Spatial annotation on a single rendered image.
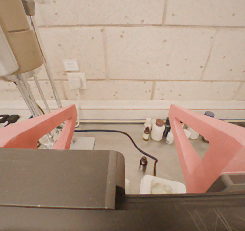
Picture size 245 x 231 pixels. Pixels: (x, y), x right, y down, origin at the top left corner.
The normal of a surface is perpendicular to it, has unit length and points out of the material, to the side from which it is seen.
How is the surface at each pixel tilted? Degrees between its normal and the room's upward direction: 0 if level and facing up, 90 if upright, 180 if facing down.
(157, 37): 90
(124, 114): 90
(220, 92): 90
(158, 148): 0
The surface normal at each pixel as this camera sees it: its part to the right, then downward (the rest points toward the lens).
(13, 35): 0.79, 0.37
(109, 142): 0.00, -0.81
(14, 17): 0.95, 0.18
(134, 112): 0.00, 0.59
